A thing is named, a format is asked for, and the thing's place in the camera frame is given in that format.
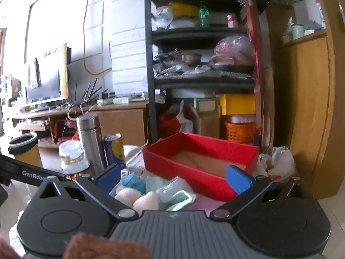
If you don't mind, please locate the brown fuzzy cloth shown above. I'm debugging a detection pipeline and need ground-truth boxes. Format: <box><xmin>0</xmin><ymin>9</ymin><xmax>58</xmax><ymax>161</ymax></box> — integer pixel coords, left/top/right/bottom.
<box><xmin>0</xmin><ymin>233</ymin><xmax>151</xmax><ymax>259</ymax></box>

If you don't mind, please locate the glass jar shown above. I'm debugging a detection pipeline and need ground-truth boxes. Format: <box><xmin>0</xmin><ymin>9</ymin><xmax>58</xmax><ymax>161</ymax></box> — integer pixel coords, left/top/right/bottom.
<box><xmin>58</xmin><ymin>140</ymin><xmax>90</xmax><ymax>175</ymax></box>

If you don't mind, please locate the yellow box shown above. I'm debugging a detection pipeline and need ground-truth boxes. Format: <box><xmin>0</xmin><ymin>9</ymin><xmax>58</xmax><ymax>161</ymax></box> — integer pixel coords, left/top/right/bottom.
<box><xmin>218</xmin><ymin>94</ymin><xmax>256</xmax><ymax>116</ymax></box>

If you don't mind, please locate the blue yellow drink can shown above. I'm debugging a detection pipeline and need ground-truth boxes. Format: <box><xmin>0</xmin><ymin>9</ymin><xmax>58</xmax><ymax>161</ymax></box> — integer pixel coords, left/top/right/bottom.
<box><xmin>103</xmin><ymin>133</ymin><xmax>127</xmax><ymax>170</ymax></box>

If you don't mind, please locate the purple cloth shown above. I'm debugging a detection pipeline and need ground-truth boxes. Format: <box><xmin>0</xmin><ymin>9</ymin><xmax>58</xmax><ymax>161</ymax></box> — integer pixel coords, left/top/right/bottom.
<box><xmin>186</xmin><ymin>194</ymin><xmax>227</xmax><ymax>211</ymax></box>

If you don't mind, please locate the white plush toy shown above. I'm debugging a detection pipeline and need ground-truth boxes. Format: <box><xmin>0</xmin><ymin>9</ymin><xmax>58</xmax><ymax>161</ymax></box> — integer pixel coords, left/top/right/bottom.
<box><xmin>114</xmin><ymin>187</ymin><xmax>160</xmax><ymax>214</ymax></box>

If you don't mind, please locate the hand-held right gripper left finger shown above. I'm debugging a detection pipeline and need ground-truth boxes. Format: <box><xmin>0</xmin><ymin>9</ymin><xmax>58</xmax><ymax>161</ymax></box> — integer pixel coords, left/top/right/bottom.
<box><xmin>39</xmin><ymin>164</ymin><xmax>138</xmax><ymax>221</ymax></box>

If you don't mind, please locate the pink plastic bag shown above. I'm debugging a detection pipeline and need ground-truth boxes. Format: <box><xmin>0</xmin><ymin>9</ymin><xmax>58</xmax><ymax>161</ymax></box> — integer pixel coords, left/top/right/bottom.
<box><xmin>213</xmin><ymin>35</ymin><xmax>256</xmax><ymax>58</ymax></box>

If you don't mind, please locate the steel thermos flask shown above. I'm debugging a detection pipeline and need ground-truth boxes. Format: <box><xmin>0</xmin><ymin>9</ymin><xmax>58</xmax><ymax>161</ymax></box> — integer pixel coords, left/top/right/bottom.
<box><xmin>76</xmin><ymin>114</ymin><xmax>109</xmax><ymax>175</ymax></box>

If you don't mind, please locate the brown cardboard box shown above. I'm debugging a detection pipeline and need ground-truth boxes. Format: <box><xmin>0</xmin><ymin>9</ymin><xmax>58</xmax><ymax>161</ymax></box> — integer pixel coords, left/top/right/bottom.
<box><xmin>188</xmin><ymin>105</ymin><xmax>221</xmax><ymax>140</ymax></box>

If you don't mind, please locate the green mug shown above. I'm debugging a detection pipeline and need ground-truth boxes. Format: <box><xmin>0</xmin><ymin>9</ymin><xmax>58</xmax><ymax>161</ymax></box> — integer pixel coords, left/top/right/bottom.
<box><xmin>292</xmin><ymin>25</ymin><xmax>305</xmax><ymax>40</ymax></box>

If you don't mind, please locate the green white towel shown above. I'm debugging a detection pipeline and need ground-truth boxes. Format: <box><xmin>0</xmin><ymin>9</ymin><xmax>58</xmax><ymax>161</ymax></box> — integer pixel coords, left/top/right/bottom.
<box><xmin>146</xmin><ymin>176</ymin><xmax>197</xmax><ymax>211</ymax></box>

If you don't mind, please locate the orange plastic basket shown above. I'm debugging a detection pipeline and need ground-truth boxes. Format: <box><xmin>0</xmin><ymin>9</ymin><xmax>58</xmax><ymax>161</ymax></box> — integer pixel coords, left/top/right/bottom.
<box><xmin>224</xmin><ymin>121</ymin><xmax>256</xmax><ymax>144</ymax></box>

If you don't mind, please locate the floral tablecloth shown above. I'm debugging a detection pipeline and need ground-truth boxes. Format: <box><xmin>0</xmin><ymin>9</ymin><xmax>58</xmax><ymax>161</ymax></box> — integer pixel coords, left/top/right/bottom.
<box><xmin>122</xmin><ymin>145</ymin><xmax>152</xmax><ymax>174</ymax></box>

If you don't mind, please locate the red plastic object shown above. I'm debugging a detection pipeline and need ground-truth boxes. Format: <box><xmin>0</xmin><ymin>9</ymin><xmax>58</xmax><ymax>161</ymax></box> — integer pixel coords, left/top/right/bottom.
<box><xmin>53</xmin><ymin>119</ymin><xmax>80</xmax><ymax>144</ymax></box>

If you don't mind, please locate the wooden cabinet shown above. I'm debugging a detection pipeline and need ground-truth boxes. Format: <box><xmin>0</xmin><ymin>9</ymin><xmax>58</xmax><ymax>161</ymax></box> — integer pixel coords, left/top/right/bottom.
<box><xmin>265</xmin><ymin>0</ymin><xmax>345</xmax><ymax>199</ymax></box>

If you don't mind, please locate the black shelf rack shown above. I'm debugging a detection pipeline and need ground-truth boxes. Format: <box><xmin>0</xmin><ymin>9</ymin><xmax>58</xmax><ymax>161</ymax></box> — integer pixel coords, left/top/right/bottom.
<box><xmin>144</xmin><ymin>0</ymin><xmax>264</xmax><ymax>145</ymax></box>

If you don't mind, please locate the brown clay pot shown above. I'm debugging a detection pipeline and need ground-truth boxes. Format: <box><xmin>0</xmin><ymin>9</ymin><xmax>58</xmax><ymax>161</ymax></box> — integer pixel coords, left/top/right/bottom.
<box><xmin>207</xmin><ymin>54</ymin><xmax>254</xmax><ymax>73</ymax></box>

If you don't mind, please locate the crumpled white plastic bag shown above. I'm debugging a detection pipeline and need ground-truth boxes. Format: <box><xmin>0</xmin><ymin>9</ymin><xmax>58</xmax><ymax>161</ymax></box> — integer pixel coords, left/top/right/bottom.
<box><xmin>254</xmin><ymin>146</ymin><xmax>296</xmax><ymax>182</ymax></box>

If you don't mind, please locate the clear plastic sheet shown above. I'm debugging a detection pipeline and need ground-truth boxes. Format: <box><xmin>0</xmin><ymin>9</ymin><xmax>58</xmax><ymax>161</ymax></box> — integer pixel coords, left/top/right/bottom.
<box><xmin>153</xmin><ymin>63</ymin><xmax>211</xmax><ymax>79</ymax></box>

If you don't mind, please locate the black router with antennas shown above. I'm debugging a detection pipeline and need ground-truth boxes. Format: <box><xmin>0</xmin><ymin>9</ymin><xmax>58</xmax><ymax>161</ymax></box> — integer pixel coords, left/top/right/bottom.
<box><xmin>74</xmin><ymin>78</ymin><xmax>109</xmax><ymax>107</ymax></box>

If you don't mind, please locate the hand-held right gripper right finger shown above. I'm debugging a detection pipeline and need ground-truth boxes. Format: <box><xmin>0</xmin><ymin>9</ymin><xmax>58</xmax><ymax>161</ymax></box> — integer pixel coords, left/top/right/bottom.
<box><xmin>210</xmin><ymin>164</ymin><xmax>310</xmax><ymax>221</ymax></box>

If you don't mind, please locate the red cardboard box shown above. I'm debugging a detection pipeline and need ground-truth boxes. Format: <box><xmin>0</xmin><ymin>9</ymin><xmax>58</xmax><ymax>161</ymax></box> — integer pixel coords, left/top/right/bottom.
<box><xmin>142</xmin><ymin>132</ymin><xmax>260</xmax><ymax>202</ymax></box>

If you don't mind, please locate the red plastic bag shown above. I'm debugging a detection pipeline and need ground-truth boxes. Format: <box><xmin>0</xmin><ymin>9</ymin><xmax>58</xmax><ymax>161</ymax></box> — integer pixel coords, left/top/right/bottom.
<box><xmin>158</xmin><ymin>113</ymin><xmax>182</xmax><ymax>139</ymax></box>

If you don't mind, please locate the green box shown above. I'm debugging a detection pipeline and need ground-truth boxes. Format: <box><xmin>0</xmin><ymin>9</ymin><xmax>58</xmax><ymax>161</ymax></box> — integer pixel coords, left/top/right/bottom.
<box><xmin>194</xmin><ymin>97</ymin><xmax>219</xmax><ymax>114</ymax></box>

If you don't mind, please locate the blue face mask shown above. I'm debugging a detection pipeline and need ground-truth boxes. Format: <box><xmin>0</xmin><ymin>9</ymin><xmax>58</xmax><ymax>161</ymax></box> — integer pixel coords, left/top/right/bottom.
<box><xmin>121</xmin><ymin>172</ymin><xmax>148</xmax><ymax>194</ymax></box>

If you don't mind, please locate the red paper roll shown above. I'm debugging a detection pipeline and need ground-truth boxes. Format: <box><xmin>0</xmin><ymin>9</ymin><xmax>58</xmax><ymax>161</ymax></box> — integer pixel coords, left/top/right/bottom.
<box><xmin>239</xmin><ymin>0</ymin><xmax>264</xmax><ymax>139</ymax></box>

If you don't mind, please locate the green bottle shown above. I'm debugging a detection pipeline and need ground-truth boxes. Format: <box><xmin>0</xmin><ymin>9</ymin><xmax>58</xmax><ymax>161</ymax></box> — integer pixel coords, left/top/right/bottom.
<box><xmin>199</xmin><ymin>2</ymin><xmax>210</xmax><ymax>28</ymax></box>

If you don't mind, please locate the steel cooking pot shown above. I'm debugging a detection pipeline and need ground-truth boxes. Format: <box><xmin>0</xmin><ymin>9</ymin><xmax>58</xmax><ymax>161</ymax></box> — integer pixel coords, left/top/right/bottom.
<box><xmin>155</xmin><ymin>49</ymin><xmax>203</xmax><ymax>67</ymax></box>

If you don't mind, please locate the orange cable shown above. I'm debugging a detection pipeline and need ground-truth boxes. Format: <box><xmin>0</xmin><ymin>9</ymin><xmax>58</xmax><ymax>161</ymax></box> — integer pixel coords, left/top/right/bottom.
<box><xmin>82</xmin><ymin>0</ymin><xmax>113</xmax><ymax>76</ymax></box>

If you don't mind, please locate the television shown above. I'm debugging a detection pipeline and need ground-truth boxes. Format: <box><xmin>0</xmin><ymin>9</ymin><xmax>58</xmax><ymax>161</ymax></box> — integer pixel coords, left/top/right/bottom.
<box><xmin>24</xmin><ymin>42</ymin><xmax>69</xmax><ymax>107</ymax></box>

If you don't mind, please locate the yellow bag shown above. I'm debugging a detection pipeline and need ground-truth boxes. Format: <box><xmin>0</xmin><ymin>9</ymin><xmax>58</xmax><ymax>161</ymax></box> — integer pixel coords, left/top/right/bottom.
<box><xmin>169</xmin><ymin>2</ymin><xmax>199</xmax><ymax>17</ymax></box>

